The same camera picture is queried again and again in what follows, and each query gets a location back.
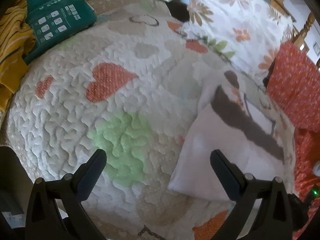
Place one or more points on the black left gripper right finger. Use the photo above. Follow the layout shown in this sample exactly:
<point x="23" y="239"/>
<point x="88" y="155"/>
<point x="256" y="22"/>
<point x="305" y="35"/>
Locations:
<point x="273" y="220"/>

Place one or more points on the red floral blanket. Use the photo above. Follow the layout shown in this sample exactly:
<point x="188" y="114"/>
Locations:
<point x="293" y="84"/>

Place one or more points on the heart patterned quilted bedspread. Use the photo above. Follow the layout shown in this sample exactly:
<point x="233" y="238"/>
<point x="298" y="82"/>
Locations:
<point x="129" y="85"/>

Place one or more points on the white small garment grey band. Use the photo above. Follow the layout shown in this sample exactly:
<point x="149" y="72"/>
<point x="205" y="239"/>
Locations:
<point x="246" y="125"/>

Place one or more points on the teal printed package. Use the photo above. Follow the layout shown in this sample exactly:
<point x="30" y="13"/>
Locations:
<point x="54" y="21"/>

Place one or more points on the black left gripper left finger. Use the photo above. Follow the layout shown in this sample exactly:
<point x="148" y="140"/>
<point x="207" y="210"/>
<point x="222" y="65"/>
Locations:
<point x="55" y="210"/>

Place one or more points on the white floral pillow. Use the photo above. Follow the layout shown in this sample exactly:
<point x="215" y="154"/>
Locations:
<point x="246" y="32"/>

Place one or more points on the yellow striped garment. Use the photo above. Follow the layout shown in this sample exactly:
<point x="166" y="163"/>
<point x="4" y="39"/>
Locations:
<point x="17" y="40"/>

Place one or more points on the wooden chair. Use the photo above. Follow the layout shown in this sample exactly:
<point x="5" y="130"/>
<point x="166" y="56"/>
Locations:
<point x="305" y="17"/>

